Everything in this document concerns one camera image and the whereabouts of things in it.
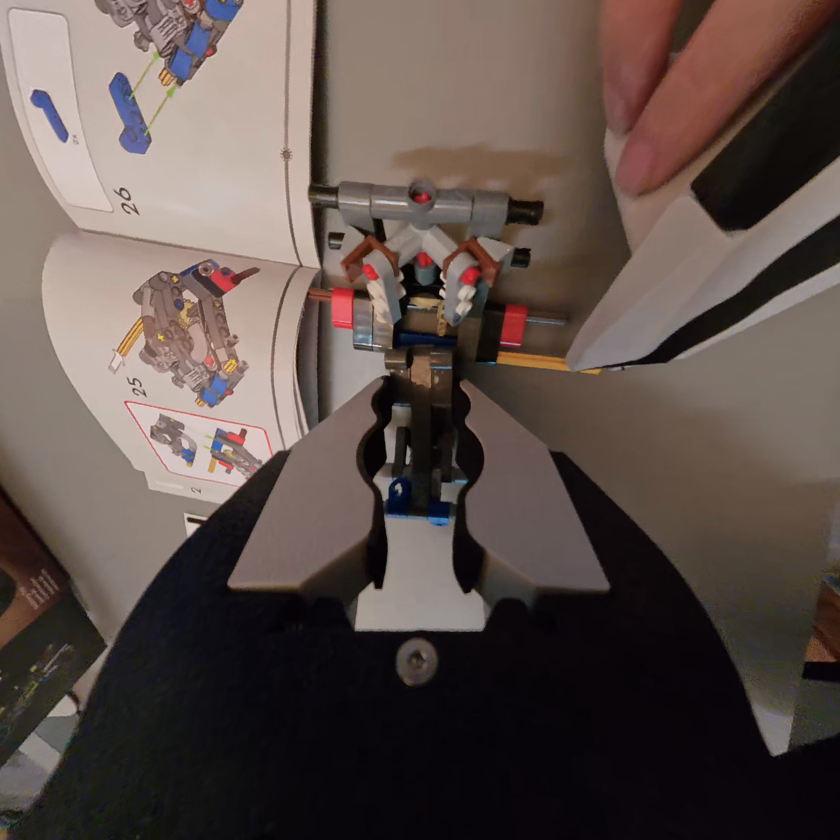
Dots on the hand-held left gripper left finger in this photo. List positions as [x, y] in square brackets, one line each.
[302, 525]

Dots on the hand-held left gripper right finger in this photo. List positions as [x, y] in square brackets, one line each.
[538, 525]

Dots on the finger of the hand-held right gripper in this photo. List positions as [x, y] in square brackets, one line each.
[656, 289]
[787, 308]

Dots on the yellow lego axle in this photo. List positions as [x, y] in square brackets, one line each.
[531, 359]

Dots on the dark grey lego suspension assembly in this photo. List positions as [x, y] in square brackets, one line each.
[423, 420]

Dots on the grey lego chassis assembly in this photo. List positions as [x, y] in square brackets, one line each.
[420, 210]

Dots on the lego sticker sheet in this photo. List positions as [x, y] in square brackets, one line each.
[193, 525]

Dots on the lego set box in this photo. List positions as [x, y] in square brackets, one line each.
[39, 643]

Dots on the lego instruction booklet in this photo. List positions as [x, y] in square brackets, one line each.
[216, 197]

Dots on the person's right hand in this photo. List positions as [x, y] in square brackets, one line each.
[689, 79]

